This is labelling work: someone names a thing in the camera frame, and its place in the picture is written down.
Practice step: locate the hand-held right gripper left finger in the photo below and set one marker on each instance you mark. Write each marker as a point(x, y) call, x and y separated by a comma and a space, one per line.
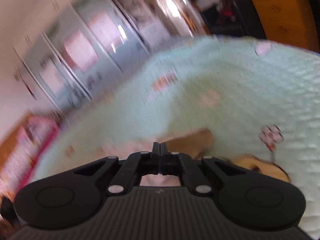
point(155, 155)

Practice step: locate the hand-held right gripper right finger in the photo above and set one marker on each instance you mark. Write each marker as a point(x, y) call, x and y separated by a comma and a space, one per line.
point(163, 155)

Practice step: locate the pink patterned cloth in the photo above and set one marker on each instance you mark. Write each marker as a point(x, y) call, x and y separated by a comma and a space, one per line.
point(190, 142)

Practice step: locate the pile of dark red clothes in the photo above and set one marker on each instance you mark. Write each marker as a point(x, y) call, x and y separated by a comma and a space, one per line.
point(227, 12)

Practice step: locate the green bee-print quilt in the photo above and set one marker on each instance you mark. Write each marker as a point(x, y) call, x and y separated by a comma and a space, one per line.
point(225, 85)

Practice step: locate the sliding-door wardrobe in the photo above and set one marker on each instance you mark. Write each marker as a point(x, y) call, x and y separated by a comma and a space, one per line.
point(107, 55)

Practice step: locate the pink-framed poster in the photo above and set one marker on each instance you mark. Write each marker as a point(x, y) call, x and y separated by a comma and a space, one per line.
point(80, 50)

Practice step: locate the pink floral duvet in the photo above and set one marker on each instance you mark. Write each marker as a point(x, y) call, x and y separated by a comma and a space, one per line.
point(25, 150)

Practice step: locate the orange-framed poster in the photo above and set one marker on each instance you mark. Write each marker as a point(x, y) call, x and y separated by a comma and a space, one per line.
point(103, 30)

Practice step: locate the wooden headboard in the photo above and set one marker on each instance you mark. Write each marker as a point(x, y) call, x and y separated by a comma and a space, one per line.
point(10, 142)

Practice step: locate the black armchair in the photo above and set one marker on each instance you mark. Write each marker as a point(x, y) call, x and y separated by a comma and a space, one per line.
point(240, 17)

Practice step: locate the wooden desk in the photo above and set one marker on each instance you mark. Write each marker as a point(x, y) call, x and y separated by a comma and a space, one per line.
point(275, 5)

